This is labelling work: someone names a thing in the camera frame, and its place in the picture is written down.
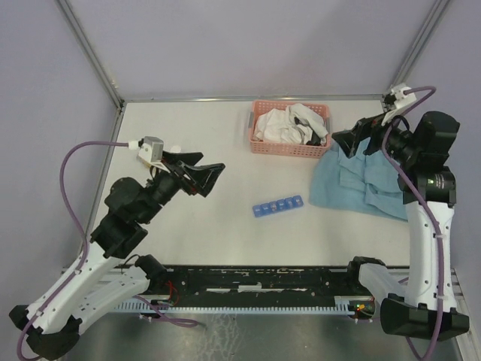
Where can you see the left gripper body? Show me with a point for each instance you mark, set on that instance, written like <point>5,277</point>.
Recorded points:
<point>179,177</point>

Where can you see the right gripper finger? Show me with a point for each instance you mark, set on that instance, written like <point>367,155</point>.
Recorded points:
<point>373,146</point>
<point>348,140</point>

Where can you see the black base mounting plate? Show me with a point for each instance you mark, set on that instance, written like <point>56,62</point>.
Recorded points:
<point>222,286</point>

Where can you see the right aluminium frame post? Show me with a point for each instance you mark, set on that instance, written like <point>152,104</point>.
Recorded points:
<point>422,37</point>

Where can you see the left aluminium frame post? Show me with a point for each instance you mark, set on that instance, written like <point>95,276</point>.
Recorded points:
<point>74,24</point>

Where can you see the aluminium front rail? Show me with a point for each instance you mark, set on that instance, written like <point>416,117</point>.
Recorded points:
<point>398,274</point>

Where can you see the blue weekly pill organizer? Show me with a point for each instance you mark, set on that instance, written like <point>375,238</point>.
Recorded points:
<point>277,206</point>

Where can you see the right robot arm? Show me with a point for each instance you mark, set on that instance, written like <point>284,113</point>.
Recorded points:
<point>426,307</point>

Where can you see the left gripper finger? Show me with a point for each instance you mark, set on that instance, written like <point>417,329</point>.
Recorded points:
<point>204,177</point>
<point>182,159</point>

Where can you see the pink plastic basket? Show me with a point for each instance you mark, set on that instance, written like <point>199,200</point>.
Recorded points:
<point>306,151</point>

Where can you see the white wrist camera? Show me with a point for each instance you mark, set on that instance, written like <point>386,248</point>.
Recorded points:
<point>396,101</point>
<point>150,150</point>

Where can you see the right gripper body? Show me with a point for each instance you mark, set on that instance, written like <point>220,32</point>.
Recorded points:
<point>374,128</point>

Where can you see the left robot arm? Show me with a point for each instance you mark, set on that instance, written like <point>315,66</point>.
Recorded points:
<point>53,324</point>

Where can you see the light blue cloth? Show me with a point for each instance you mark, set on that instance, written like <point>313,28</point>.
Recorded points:
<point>363,184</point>

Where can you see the white cloth in basket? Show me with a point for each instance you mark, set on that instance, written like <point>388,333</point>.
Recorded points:
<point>296,124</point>

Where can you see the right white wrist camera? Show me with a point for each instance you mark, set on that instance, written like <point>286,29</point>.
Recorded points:
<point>396,101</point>

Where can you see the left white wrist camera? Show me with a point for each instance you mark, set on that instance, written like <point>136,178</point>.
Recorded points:
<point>150,150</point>

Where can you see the aluminium frame post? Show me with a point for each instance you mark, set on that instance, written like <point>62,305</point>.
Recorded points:
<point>74,24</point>
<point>422,37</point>

